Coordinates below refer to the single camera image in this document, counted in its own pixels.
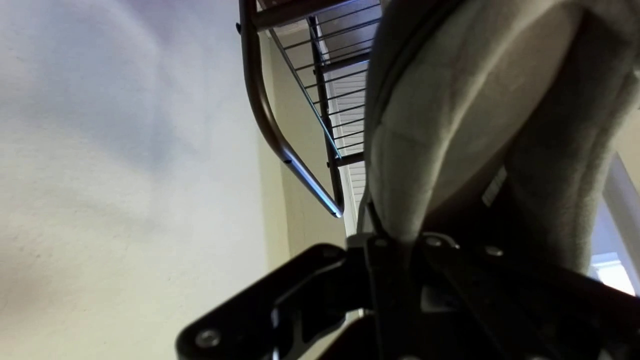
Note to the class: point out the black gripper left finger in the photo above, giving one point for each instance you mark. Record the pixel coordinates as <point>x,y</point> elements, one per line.
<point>267,313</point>

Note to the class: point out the grey felt slipper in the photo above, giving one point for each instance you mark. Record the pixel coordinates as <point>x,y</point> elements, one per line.
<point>452,120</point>

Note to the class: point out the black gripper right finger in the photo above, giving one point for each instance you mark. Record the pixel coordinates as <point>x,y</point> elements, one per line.
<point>532,313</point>

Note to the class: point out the black metal shoe rack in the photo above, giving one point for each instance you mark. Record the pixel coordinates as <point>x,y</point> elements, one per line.
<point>320,81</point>

